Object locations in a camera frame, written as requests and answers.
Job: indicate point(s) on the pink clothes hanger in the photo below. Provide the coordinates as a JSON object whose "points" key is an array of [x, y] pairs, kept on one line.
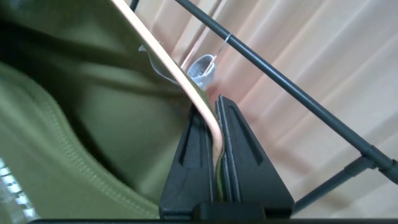
{"points": [[210, 66], [174, 70]]}

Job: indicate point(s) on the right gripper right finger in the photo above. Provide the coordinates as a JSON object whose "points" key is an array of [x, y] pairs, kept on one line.
{"points": [[261, 189]]}

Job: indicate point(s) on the beige curtain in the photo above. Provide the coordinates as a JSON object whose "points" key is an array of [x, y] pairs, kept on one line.
{"points": [[311, 46]]}

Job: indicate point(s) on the pale grey shorts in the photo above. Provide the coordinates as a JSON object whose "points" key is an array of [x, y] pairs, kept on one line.
{"points": [[202, 77]]}

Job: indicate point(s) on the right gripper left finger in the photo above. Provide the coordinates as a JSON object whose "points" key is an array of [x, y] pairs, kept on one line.
{"points": [[186, 186]]}

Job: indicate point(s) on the black clothes rack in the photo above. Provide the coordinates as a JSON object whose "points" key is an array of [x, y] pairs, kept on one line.
{"points": [[295, 90]]}

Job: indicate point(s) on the green garment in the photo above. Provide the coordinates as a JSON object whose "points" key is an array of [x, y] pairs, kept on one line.
{"points": [[46, 140]]}

